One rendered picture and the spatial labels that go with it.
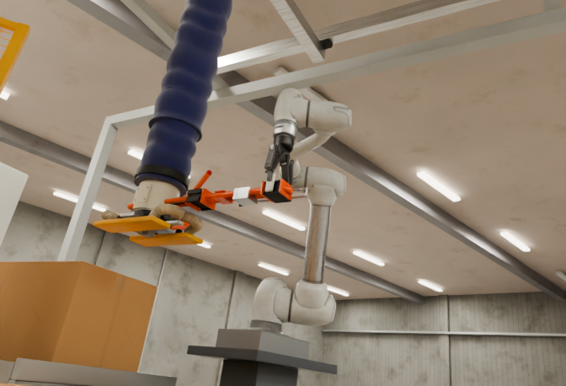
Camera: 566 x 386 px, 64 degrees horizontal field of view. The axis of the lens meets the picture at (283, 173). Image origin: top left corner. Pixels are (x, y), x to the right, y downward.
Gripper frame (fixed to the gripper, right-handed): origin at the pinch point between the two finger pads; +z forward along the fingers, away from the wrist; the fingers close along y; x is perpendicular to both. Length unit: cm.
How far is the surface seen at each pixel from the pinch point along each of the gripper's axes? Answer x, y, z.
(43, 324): -75, 23, 53
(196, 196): -32.2, 5.7, 1.6
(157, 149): -55, 11, -20
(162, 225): -42.5, 9.2, 13.5
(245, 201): -12.0, 1.4, 3.7
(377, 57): -31, -158, -191
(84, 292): -65, 17, 40
